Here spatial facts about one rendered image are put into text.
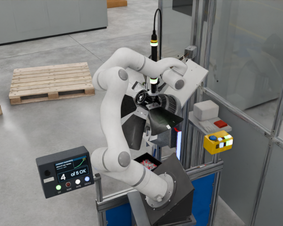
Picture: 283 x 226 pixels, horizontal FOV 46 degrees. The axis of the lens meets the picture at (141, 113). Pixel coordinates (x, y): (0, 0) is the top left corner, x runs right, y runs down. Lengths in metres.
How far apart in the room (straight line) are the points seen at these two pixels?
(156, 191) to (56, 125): 2.83
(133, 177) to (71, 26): 6.47
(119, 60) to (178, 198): 0.74
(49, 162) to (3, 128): 2.86
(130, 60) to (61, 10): 6.09
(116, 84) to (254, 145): 1.40
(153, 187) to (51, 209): 1.71
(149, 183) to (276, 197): 1.22
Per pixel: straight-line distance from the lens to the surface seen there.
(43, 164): 1.72
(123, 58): 1.67
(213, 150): 2.17
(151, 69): 1.77
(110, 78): 1.55
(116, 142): 1.52
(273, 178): 2.59
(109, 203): 2.06
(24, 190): 3.52
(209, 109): 2.72
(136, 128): 2.31
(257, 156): 2.64
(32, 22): 7.59
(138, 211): 1.87
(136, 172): 1.62
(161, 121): 2.13
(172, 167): 1.83
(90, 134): 4.13
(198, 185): 2.38
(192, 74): 2.48
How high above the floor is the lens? 2.30
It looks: 31 degrees down
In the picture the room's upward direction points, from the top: straight up
